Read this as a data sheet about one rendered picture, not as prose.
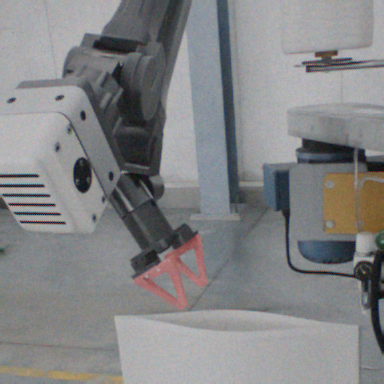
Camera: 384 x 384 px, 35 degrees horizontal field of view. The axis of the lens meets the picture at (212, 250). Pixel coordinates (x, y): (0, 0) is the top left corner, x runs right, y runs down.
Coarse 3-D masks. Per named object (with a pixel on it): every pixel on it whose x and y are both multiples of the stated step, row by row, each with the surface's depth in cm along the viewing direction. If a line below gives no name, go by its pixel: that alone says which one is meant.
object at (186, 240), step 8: (184, 232) 90; (192, 232) 92; (176, 240) 88; (184, 240) 88; (192, 240) 93; (200, 240) 94; (176, 248) 88; (184, 248) 94; (192, 248) 93; (200, 248) 93; (168, 256) 95; (176, 256) 94; (200, 256) 93; (184, 264) 95; (200, 264) 93; (184, 272) 95; (192, 272) 95; (200, 272) 94; (192, 280) 95; (200, 280) 94
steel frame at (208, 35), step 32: (224, 0) 569; (192, 32) 547; (224, 32) 578; (192, 64) 556; (224, 64) 588; (192, 96) 566; (224, 96) 598; (224, 128) 567; (224, 160) 577; (224, 192) 587
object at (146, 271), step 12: (132, 264) 86; (144, 264) 85; (156, 264) 82; (168, 264) 82; (132, 276) 84; (144, 276) 84; (180, 276) 84; (144, 288) 84; (156, 288) 85; (180, 288) 84; (168, 300) 85; (180, 300) 85
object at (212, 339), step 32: (128, 320) 122; (160, 320) 122; (192, 320) 123; (224, 320) 122; (256, 320) 120; (288, 320) 117; (128, 352) 125; (160, 352) 121; (192, 352) 116; (224, 352) 114; (256, 352) 113; (288, 352) 113; (320, 352) 113; (352, 352) 112
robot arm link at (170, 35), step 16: (176, 0) 89; (192, 0) 94; (176, 16) 89; (160, 32) 88; (176, 32) 89; (176, 48) 90; (160, 96) 86; (160, 112) 85; (128, 128) 84; (144, 128) 84; (160, 128) 87; (128, 144) 84; (144, 144) 83; (128, 160) 85; (144, 160) 84
